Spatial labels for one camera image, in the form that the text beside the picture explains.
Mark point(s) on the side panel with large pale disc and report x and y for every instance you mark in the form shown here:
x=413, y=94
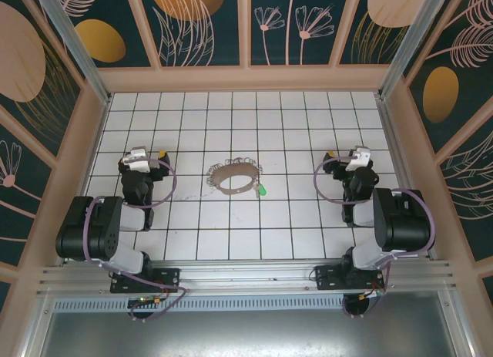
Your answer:
x=23, y=64

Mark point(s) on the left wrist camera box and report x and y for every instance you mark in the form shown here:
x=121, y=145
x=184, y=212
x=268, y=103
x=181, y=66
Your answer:
x=138, y=160

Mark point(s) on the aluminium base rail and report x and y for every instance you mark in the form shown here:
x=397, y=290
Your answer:
x=246, y=274

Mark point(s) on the side panel with feather leaf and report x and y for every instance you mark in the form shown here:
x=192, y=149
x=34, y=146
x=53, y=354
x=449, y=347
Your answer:
x=470, y=187

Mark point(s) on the wall panel with flower outlines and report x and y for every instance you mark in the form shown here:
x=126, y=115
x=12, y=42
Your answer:
x=285, y=48

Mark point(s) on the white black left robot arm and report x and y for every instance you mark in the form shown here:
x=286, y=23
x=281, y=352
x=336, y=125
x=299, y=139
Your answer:
x=88, y=230

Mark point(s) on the wall panel with pale disc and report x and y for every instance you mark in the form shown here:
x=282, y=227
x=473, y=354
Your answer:
x=358, y=44

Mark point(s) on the grey metal sheet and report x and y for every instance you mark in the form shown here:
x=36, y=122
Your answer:
x=246, y=334

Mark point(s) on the silver key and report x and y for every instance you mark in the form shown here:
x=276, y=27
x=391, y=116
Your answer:
x=255, y=189

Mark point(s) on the wall panel with yellow oval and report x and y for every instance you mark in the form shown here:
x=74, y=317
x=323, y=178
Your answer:
x=131, y=25

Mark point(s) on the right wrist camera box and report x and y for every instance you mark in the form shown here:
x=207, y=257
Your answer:
x=358, y=160

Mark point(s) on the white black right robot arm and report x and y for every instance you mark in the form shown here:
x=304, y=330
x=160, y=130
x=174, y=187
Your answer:
x=404, y=222

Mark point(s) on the aluminium frame post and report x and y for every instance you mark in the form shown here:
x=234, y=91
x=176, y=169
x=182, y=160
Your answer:
x=77, y=48
x=408, y=37

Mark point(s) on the green plastic key tag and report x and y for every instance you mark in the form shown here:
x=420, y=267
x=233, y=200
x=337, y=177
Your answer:
x=262, y=190

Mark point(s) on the wall panel with leaf outlines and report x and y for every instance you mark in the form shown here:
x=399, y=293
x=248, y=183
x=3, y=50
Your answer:
x=231, y=33

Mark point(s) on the aluminium side rail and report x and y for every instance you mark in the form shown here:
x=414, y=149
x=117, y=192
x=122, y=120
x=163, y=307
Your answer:
x=393, y=133

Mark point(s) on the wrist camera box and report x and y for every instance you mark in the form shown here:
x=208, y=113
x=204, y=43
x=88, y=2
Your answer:
x=358, y=160
x=138, y=160

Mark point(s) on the side panel with amber oval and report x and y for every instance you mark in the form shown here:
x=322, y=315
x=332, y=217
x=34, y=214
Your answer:
x=462, y=83

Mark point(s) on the side panel with single flower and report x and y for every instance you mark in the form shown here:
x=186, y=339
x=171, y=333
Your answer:
x=19, y=203

